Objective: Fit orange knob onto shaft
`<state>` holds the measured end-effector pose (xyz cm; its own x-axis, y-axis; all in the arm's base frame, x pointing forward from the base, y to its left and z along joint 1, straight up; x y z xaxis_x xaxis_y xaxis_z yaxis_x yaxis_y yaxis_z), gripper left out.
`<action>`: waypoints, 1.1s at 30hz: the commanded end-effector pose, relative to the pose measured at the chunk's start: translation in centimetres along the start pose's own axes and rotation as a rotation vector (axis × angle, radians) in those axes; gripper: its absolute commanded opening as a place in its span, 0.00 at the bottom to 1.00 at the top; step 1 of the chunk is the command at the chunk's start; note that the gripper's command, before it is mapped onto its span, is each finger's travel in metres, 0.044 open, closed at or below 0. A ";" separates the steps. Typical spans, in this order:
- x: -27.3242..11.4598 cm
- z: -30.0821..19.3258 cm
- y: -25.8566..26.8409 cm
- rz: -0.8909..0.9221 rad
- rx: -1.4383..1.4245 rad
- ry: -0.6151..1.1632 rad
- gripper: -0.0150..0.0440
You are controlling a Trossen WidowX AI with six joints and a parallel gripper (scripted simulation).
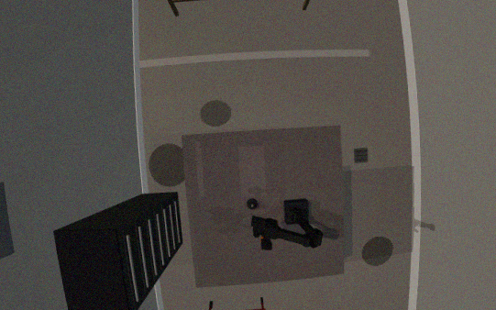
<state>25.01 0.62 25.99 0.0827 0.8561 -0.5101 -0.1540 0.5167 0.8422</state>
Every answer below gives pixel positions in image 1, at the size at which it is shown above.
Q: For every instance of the black round pedestal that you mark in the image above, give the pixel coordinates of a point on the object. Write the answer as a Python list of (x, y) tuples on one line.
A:
[(252, 204)]

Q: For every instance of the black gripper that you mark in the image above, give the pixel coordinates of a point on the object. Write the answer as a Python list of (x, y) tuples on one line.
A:
[(266, 244)]

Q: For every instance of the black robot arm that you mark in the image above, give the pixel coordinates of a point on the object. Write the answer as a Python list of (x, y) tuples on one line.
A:
[(269, 228)]

